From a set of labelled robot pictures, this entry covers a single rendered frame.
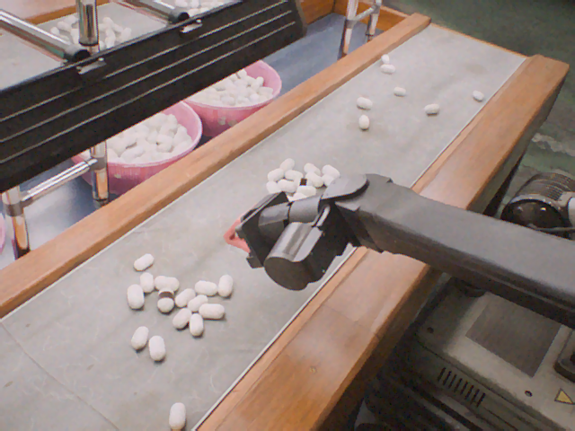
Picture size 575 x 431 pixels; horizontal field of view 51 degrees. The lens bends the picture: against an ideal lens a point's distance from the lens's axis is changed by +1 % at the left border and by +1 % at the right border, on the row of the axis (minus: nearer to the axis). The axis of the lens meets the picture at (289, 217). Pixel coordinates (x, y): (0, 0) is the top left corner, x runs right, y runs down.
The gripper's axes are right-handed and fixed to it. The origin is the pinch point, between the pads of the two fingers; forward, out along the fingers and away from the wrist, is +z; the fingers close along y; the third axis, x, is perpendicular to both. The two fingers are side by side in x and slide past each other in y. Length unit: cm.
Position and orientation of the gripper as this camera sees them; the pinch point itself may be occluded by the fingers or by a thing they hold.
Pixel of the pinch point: (229, 237)
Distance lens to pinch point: 87.0
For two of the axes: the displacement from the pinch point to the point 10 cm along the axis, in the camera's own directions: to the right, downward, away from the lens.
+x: 4.5, 8.6, 2.5
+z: -7.1, 1.7, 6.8
